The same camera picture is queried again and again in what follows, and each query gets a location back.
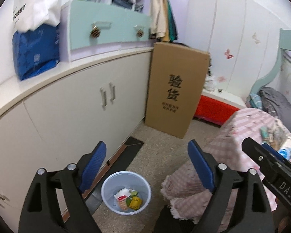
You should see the mint green bed frame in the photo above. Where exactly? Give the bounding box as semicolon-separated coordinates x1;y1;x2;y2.
249;28;291;98

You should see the white cabinet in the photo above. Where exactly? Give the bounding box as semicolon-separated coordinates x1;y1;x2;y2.
0;46;154;233

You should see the green hanging garment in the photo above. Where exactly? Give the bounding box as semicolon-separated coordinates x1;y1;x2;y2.
167;0;179;40

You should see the clear crumpled plastic bag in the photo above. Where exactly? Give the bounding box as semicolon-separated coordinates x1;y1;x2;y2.
205;75;218;92

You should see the mint green drawer unit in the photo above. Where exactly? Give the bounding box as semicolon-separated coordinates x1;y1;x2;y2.
61;0;152;62

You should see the green packet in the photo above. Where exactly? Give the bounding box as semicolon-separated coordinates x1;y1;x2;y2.
126;189;139;200

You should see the blue checked pillow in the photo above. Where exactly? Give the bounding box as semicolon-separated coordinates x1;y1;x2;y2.
249;93;263;110

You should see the yellow hanging garment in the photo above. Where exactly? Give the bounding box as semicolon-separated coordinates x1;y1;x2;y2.
163;0;172;42

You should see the tall cardboard box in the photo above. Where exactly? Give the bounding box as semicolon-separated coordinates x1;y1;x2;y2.
145;42;211;139

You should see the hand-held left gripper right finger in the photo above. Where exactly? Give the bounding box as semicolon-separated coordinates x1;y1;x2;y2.
187;139;274;233

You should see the pink checked tablecloth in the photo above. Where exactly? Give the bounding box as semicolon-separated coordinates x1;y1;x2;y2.
160;107;291;226

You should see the red and white step bench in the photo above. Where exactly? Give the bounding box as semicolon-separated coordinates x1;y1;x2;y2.
193;89;248;127

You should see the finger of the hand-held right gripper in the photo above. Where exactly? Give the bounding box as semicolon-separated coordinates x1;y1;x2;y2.
242;137;282;173
261;143;291;163

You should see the white and red packet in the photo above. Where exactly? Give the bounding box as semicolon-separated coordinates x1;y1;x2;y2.
114;188;131;202

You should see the grey blanket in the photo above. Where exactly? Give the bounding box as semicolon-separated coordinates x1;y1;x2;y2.
258;86;291;139

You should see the blue package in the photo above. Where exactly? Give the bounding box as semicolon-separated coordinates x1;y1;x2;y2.
12;24;61;81

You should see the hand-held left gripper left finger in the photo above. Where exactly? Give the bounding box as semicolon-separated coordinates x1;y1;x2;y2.
18;141;107;233

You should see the cream hanging garment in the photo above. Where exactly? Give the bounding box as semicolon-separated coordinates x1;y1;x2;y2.
150;0;168;39

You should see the light blue plastic bin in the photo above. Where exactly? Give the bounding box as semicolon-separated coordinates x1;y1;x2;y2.
101;171;152;215

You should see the yellow packet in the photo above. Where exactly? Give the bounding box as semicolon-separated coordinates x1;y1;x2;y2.
130;196;142;210

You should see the white plastic bag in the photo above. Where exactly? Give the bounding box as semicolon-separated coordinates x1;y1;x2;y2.
13;0;65;32

